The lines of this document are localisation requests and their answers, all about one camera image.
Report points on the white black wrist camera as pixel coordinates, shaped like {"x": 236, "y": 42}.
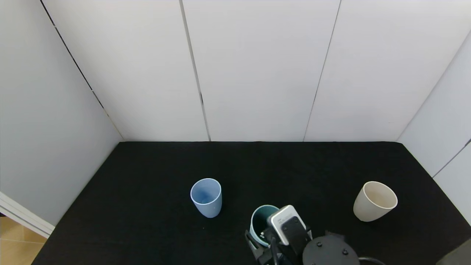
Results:
{"x": 290, "y": 228}

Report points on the light blue plastic cup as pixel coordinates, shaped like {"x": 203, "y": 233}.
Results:
{"x": 208, "y": 206}

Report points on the beige plastic cup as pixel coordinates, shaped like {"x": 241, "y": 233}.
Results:
{"x": 364, "y": 209}

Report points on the teal plastic cup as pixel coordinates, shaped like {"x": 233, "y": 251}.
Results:
{"x": 257, "y": 221}

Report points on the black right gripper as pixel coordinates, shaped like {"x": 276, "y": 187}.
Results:
{"x": 290, "y": 259}

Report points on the black table cloth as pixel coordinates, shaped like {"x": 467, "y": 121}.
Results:
{"x": 257, "y": 165}

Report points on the white wall base trim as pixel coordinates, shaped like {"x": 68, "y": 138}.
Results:
{"x": 25, "y": 217}

